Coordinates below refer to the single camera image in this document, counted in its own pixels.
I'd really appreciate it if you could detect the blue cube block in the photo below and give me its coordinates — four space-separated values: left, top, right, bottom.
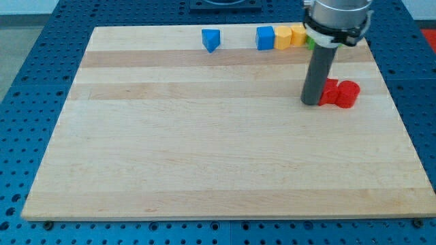
255 26 275 50

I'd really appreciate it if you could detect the green block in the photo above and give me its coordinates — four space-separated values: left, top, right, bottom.
306 37 315 50

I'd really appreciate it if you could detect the red cylinder block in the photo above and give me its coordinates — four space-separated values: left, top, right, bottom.
335 80 360 108

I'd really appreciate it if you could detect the yellow hexagonal block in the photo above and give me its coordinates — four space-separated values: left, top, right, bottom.
274 26 292 50

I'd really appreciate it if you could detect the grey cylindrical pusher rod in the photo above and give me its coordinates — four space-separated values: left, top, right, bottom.
300 44 337 105

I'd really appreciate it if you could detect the light wooden board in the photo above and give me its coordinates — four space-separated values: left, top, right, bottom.
21 24 435 221

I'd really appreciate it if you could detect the red star block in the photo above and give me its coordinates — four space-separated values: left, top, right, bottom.
318 78 339 106

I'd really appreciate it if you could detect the blue triangular block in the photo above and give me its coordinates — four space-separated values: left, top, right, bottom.
202 29 221 53

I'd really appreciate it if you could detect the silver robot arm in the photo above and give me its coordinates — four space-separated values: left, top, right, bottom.
303 0 372 29

